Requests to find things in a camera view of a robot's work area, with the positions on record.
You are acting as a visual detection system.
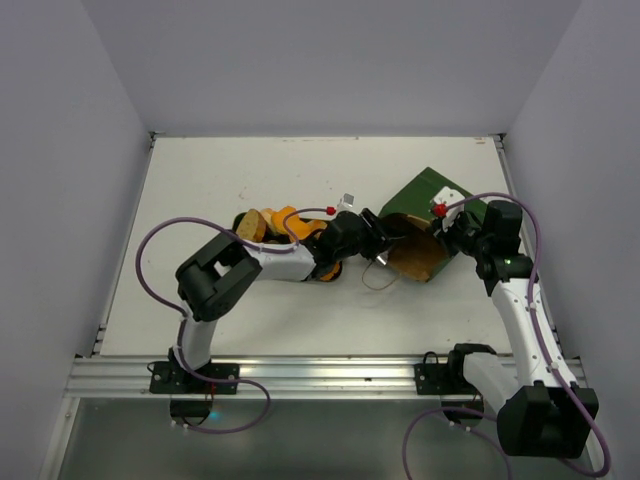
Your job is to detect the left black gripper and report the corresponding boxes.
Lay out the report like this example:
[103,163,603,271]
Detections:
[334,208,406,262]

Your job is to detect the green paper bag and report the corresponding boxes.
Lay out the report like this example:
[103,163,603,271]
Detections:
[378,167,472,283]

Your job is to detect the long orange twisted bread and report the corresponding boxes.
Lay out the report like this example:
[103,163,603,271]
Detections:
[271,206,328,242]

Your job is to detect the small round bread roll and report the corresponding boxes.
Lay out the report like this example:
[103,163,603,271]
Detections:
[258,208,278,237]

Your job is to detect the toasted bread slice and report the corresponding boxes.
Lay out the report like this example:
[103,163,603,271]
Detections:
[235,209,267,243]

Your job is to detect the metal tongs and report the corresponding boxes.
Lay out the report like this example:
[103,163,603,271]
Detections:
[375,251,390,267]

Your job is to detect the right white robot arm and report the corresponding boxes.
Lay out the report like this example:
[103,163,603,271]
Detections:
[432,189,599,460]

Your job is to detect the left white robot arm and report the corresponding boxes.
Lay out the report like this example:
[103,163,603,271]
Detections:
[172,207,401,393]

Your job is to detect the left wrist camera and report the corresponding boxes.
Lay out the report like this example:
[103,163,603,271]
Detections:
[336,193,354,212]

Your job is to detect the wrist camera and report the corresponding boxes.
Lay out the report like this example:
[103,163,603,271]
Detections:
[336,193,354,212]
[431,186,465,232]

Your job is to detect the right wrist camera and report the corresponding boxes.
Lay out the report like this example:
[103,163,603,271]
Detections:
[431,186,465,232]

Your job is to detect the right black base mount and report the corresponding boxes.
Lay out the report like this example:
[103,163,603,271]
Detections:
[413,349,484,412]

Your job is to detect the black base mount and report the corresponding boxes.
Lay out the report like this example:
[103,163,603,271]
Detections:
[413,349,484,412]
[147,360,237,426]

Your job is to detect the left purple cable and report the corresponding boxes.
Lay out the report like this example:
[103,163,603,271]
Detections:
[134,204,271,434]

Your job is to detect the purple cable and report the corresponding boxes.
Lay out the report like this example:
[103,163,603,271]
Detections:
[134,204,271,434]
[402,192,612,480]

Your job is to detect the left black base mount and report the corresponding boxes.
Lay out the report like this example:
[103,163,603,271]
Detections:
[147,360,237,426]

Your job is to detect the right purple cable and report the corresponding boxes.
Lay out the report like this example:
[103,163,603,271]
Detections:
[402,192,612,480]

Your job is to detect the aluminium rail frame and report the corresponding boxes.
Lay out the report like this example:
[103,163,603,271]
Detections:
[62,130,589,401]

